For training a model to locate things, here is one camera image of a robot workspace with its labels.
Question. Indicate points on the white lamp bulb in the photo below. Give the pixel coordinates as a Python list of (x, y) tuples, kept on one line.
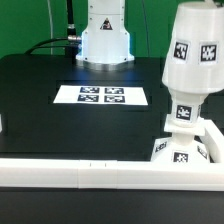
[(186, 107)]

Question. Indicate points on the white lamp base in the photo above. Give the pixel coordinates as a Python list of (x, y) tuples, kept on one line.
[(181, 146)]

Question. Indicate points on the white conical lamp shade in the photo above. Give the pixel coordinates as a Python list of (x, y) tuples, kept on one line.
[(195, 60)]

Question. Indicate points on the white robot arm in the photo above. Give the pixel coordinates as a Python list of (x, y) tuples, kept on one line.
[(105, 41)]

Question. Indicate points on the white marker sheet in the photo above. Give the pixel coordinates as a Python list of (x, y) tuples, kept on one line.
[(110, 95)]

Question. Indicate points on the white left fence piece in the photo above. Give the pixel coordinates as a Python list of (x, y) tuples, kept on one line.
[(1, 123)]

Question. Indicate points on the white front fence bar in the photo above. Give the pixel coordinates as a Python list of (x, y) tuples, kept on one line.
[(91, 174)]

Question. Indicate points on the black vertical cable post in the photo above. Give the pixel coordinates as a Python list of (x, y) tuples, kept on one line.
[(71, 29)]

